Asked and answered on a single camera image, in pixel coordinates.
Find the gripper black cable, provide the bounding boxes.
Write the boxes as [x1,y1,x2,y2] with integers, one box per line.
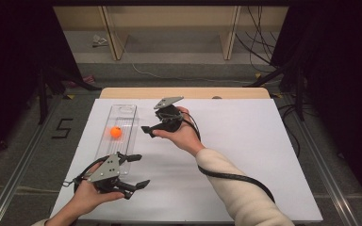
[182,111,276,204]
[63,155,108,190]

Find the wooden table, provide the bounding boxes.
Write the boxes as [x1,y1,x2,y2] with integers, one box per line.
[99,87,272,100]

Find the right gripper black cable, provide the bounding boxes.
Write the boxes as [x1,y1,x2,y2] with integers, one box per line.
[182,111,276,204]

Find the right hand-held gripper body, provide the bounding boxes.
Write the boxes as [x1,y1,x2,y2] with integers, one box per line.
[153,96,185,133]

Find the wooden shelf unit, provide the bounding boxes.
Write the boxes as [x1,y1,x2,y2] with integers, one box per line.
[52,5,289,61]

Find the clear plastic tray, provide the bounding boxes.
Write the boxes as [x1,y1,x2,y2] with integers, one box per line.
[95,104,139,176]

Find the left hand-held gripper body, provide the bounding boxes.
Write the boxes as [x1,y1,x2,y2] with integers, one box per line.
[87,153,126,194]

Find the pink cloth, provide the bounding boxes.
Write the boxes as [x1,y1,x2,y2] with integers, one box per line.
[67,74,96,89]

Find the white board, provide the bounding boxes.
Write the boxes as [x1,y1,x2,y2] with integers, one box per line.
[50,98,324,222]

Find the orange ball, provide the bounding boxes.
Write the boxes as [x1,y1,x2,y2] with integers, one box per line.
[109,125,123,139]

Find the person's right hand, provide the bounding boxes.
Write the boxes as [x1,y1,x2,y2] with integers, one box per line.
[152,106,206,157]

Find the hanging black cables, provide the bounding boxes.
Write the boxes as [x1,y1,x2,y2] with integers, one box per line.
[235,5,285,69]

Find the metal floor rail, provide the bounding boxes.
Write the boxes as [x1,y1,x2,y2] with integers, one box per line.
[0,93,61,226]
[276,93,359,226]

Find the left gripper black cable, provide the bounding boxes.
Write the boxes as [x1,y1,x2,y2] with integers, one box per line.
[63,155,108,190]

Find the black floor cables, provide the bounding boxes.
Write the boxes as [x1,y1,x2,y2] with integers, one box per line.
[277,103,320,158]

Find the person's left hand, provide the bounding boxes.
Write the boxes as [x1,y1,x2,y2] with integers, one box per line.
[73,163,125,215]

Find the black metal stand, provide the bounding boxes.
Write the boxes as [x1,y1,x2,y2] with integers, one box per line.
[37,60,103,125]
[244,59,306,122]

